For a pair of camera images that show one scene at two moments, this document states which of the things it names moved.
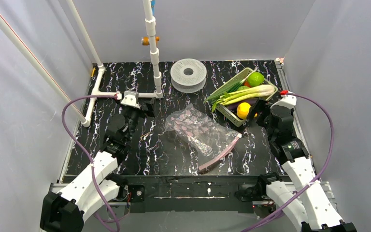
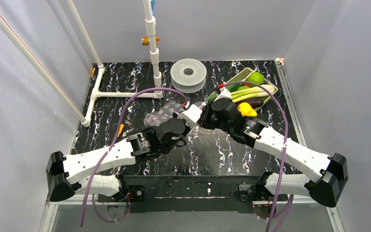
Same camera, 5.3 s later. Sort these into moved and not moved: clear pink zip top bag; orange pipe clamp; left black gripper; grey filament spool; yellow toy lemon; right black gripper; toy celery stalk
Moved: right black gripper; left black gripper; clear pink zip top bag
Not moved: yellow toy lemon; toy celery stalk; grey filament spool; orange pipe clamp
